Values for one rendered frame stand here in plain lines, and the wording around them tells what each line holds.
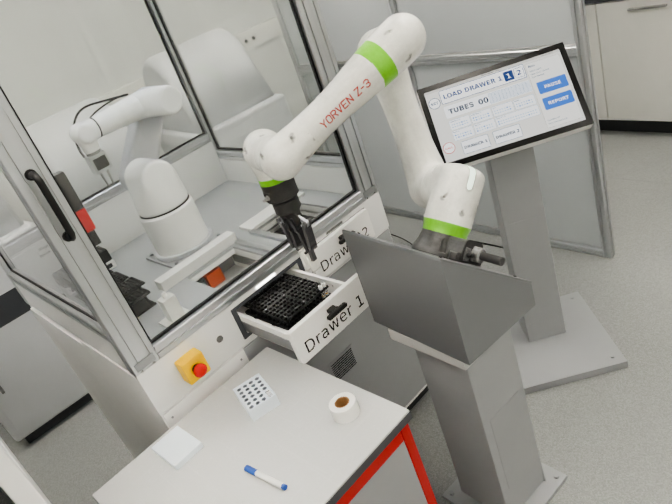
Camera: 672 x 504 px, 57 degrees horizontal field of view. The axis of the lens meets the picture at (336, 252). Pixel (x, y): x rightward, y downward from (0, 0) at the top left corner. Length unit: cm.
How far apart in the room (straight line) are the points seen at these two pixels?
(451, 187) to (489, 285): 27
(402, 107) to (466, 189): 30
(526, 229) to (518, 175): 23
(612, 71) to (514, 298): 285
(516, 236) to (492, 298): 88
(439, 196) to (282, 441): 74
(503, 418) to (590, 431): 56
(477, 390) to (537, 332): 98
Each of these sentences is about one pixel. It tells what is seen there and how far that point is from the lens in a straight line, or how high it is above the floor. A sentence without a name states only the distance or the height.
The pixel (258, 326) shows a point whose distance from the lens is 181.
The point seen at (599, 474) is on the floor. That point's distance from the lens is 232.
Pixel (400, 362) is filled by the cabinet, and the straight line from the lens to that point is 244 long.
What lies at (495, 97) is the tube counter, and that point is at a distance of 223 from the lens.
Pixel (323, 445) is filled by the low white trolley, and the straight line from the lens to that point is 154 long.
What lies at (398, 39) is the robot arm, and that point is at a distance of 157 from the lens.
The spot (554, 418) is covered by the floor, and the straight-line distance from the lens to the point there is 249.
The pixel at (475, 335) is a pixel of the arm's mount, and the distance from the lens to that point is 158.
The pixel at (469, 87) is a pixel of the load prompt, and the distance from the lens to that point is 225.
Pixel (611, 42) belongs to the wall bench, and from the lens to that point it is 429.
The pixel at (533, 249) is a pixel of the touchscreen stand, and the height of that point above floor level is 48.
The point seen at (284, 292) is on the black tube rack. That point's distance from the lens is 188.
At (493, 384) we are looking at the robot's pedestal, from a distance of 185.
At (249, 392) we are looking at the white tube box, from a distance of 174.
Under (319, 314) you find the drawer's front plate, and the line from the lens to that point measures 168.
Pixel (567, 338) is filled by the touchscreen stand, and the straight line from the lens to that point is 274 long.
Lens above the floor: 182
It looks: 28 degrees down
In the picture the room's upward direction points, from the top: 21 degrees counter-clockwise
